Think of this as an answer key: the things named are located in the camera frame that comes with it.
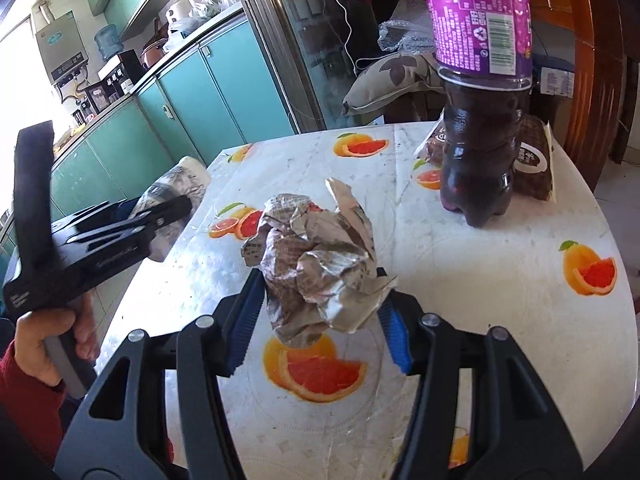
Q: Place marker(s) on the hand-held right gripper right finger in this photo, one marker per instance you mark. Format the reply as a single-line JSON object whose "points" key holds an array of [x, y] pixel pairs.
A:
{"points": [[395, 340]]}

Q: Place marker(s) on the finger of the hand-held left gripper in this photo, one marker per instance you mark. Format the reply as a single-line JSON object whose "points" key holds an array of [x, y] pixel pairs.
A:
{"points": [[150, 217], [125, 208]]}

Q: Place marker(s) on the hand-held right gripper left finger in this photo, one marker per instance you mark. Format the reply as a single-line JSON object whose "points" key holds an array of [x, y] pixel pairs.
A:
{"points": [[245, 330]]}

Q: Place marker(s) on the printed paper cup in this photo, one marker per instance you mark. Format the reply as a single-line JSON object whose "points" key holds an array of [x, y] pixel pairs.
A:
{"points": [[187, 177]]}

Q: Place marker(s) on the printed paper wrapper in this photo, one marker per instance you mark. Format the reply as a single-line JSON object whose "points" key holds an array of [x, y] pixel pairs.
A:
{"points": [[310, 260]]}

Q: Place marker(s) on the person's left forearm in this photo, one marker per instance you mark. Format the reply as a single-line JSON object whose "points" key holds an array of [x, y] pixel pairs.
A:
{"points": [[25, 410]]}

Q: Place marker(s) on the person's left hand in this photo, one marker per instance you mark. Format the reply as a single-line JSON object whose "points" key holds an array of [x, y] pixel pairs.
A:
{"points": [[30, 345]]}

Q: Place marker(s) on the fruit print tablecloth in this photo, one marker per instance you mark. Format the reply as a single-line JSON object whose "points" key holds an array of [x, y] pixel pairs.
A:
{"points": [[450, 260]]}

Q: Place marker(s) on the small black appliance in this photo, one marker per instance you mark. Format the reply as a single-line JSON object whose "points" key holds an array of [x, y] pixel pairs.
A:
{"points": [[95, 97]]}

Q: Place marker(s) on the black pink drink machine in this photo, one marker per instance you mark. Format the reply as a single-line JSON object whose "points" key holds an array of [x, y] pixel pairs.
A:
{"points": [[122, 72]]}

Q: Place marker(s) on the copper rice cooker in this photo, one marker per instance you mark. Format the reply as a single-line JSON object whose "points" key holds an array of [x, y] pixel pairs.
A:
{"points": [[152, 52]]}

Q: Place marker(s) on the teal lower kitchen cabinets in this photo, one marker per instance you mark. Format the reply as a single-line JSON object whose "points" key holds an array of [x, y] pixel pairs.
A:
{"points": [[240, 85]]}

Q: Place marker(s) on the blue water jug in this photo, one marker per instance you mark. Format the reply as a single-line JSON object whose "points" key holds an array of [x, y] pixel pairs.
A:
{"points": [[109, 42]]}

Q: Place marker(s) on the white plastic bag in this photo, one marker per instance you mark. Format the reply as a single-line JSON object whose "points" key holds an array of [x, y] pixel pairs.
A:
{"points": [[182, 25]]}

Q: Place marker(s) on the purple label soda bottle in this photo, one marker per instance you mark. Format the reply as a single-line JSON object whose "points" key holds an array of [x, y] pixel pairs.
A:
{"points": [[475, 150]]}

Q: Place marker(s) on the brown bread packet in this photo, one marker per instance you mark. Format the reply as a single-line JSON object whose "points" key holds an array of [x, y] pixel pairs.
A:
{"points": [[537, 160]]}

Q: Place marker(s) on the floral cushion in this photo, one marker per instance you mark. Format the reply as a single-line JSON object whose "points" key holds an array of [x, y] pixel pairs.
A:
{"points": [[385, 80]]}

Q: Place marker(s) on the white printed box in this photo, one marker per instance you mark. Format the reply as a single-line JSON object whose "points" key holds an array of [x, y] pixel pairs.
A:
{"points": [[556, 81]]}

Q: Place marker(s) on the bubble wrap bag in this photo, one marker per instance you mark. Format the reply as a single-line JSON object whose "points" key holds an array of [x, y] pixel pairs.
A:
{"points": [[405, 30]]}

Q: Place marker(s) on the wooden sideboard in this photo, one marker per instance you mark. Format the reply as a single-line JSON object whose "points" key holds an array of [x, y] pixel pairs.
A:
{"points": [[585, 60]]}

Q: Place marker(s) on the wall water heater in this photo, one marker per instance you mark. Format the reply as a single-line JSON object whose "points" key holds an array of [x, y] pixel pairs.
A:
{"points": [[60, 45]]}

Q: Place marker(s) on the grey sliding door frame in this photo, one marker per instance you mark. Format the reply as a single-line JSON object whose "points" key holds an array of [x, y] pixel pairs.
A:
{"points": [[260, 35]]}

